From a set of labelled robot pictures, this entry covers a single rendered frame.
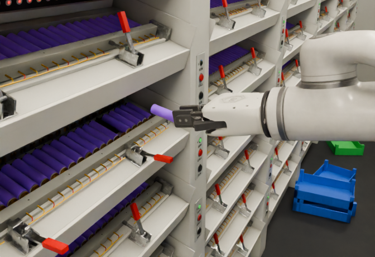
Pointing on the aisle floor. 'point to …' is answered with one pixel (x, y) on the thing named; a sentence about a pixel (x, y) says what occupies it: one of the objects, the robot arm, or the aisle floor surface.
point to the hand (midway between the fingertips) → (187, 116)
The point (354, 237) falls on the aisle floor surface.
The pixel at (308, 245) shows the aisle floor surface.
